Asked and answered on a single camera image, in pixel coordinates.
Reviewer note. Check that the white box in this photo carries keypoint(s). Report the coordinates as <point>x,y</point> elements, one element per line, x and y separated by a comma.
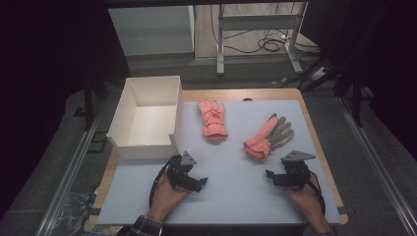
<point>147,121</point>

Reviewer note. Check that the light blue table mat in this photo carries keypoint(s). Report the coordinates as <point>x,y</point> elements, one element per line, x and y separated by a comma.
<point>229,190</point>

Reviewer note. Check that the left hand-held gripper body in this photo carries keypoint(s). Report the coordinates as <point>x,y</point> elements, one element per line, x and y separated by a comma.
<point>178,172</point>

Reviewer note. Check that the black metal stand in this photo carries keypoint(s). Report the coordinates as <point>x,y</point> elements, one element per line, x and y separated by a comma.
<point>88,101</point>
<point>355,101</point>

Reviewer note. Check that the black floor bracket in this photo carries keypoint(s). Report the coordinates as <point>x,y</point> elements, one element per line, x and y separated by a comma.
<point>97,141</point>

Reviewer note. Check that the pink and grey glove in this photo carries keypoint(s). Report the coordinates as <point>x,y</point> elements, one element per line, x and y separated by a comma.
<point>262,141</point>

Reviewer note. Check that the clear plastic bag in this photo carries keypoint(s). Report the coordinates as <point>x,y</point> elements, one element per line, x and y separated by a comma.
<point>77,211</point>

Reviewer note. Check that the aluminium rail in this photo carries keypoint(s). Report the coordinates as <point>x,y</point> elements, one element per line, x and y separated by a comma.
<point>377,164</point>
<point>69,177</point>

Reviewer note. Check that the person's right hand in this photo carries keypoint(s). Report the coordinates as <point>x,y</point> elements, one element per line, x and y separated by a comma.
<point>303,200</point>

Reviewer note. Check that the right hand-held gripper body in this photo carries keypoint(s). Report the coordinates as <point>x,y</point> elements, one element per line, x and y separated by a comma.
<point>296,172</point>

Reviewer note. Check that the white cabinet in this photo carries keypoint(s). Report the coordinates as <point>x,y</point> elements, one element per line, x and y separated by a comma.
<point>154,29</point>

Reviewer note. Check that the person's left hand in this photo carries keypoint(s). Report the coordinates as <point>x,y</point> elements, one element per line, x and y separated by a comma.
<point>165,198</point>

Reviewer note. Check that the white power strip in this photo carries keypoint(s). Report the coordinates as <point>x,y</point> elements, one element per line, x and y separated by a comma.
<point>318,73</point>

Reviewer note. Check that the white metal desk frame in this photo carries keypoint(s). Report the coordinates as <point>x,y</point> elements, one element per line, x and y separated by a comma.
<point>259,23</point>

